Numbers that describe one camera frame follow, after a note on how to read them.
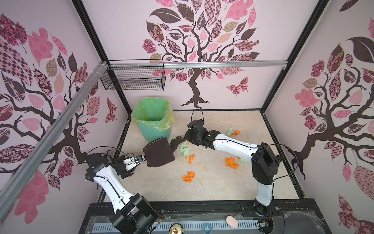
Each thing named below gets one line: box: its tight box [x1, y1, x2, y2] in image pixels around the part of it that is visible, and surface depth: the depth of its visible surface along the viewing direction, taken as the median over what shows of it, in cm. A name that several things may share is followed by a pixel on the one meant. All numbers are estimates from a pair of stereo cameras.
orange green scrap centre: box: [184, 154, 197, 165], surface depth 94 cm
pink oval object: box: [225, 215, 239, 229], surface depth 71 cm
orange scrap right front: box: [224, 157, 239, 170], surface depth 91 cm
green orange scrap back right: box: [225, 127, 241, 137], surface depth 106 cm
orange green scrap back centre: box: [180, 140, 191, 156], surface depth 97 cm
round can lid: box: [168, 222, 184, 234], surface depth 61 cm
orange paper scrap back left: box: [181, 171, 196, 184], surface depth 87 cm
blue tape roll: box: [202, 222, 213, 234], surface depth 71 cm
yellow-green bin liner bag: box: [131, 97, 177, 132], surface depth 92 cm
